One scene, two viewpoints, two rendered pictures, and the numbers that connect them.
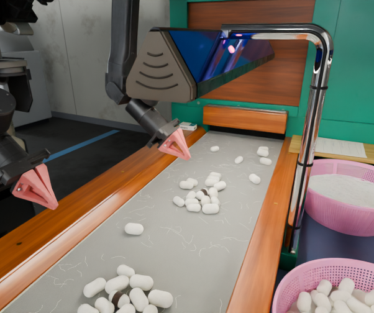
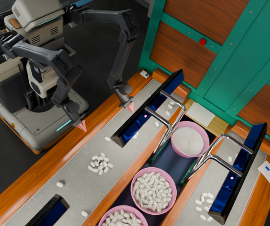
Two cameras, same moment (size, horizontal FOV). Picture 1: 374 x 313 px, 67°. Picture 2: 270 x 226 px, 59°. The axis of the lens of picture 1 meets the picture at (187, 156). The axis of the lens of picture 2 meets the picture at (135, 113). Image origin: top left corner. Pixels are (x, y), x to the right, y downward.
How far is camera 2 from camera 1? 103 cm
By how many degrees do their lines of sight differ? 32
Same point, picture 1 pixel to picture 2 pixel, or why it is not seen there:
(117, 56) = (114, 74)
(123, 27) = (118, 68)
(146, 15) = not seen: outside the picture
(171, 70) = (119, 142)
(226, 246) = (132, 153)
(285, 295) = (140, 173)
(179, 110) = (143, 62)
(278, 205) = (155, 143)
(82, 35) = not seen: outside the picture
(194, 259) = (122, 155)
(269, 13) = (197, 47)
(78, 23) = not seen: outside the picture
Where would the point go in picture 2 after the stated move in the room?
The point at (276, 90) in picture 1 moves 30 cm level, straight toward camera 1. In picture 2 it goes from (189, 78) to (172, 106)
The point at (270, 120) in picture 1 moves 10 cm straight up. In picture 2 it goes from (180, 91) to (185, 82)
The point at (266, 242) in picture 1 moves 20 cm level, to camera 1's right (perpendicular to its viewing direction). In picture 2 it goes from (143, 157) to (175, 166)
